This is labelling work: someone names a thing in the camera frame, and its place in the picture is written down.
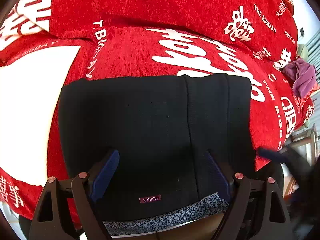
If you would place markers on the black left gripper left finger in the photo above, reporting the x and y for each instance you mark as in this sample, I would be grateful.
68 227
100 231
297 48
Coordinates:
52 218

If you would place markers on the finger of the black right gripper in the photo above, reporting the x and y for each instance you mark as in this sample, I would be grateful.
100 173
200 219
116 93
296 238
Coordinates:
272 155

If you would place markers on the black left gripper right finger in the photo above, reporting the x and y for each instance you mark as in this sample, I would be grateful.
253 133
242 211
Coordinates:
256 209

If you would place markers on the black pants with grey waistband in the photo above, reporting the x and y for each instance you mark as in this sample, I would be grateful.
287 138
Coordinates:
163 138

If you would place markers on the purple cloth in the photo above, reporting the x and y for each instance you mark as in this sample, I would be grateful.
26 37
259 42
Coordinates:
303 76

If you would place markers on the red sofa cover white characters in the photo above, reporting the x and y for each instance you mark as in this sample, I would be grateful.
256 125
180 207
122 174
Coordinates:
46 44

